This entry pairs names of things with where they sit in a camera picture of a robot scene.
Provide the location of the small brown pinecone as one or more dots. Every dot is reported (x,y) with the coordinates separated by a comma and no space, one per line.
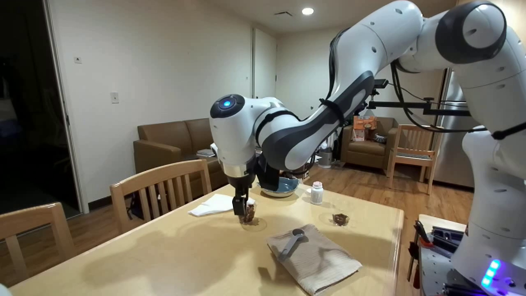
(341,219)

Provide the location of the grey metal mounting plate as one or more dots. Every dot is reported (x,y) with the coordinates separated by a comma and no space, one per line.
(433,268)

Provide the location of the white light switch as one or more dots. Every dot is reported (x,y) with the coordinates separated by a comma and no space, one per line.
(114,97)

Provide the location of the white interior door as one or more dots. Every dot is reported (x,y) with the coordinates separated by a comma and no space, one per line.
(263,66)

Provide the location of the white pill bottle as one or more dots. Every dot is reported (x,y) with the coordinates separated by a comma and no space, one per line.
(316,193)

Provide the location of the orange white box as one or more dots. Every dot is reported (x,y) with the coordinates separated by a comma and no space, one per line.
(362,130)

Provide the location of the blue ceramic plate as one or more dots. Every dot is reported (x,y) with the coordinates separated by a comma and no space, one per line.
(285,189)

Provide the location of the brown armchair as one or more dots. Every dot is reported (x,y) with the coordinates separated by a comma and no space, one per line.
(367,153)

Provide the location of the black clamp bar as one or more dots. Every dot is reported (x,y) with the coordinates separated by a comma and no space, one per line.
(446,239)

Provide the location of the brown leather sofa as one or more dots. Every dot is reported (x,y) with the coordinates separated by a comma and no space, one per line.
(170,137)

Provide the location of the black camera boom bar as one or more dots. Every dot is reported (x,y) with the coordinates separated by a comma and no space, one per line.
(416,104)

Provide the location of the light blue measuring spoon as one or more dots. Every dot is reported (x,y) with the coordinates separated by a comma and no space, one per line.
(295,239)

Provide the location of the grey folded cloth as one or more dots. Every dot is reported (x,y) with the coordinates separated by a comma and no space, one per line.
(204,153)

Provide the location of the wooden side chair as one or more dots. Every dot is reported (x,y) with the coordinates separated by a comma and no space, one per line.
(413,158)

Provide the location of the grey folded towel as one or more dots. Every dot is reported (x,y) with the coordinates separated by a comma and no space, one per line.
(323,265)

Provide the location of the stainless steel refrigerator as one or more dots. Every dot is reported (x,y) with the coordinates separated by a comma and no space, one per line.
(454,158)

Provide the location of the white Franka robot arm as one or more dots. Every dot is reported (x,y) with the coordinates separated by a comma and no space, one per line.
(383,50)

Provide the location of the white paper napkin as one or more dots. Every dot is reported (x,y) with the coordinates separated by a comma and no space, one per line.
(211,206)

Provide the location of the light wooden dining chair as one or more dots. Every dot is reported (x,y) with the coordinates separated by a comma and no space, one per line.
(33,216)
(158,173)

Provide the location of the round ceiling light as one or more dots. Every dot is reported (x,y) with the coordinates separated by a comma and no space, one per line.
(308,10)

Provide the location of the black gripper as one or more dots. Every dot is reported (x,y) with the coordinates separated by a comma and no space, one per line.
(242,186)

